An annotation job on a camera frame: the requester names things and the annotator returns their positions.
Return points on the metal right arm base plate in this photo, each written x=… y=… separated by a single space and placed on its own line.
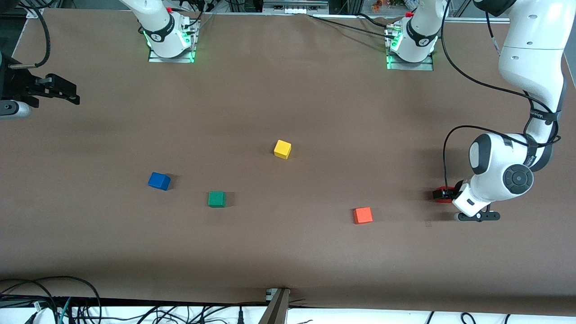
x=155 y=60

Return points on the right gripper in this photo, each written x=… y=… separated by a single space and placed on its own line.
x=18 y=84

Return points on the red cube block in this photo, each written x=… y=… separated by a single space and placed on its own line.
x=445 y=200

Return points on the metal corner bracket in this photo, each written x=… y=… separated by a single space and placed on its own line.
x=35 y=12

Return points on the green cube block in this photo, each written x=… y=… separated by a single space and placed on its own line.
x=216 y=199

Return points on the grey camera mount beam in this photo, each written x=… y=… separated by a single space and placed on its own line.
x=275 y=312

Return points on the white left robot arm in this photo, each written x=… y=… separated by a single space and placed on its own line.
x=531 y=67

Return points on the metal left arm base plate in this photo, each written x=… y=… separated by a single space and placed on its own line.
x=425 y=67

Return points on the orange cube block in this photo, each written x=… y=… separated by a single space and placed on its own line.
x=362 y=215

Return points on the yellow cube block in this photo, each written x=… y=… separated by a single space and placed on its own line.
x=282 y=149

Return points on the small metal table clamp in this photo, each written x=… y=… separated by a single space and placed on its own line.
x=271 y=294

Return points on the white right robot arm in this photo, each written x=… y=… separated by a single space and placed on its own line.
x=159 y=22

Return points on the aluminium rail section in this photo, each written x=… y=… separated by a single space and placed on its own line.
x=294 y=6

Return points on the blue cube block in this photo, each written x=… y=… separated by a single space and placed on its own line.
x=159 y=181

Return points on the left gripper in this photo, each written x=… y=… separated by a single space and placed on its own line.
x=450 y=193

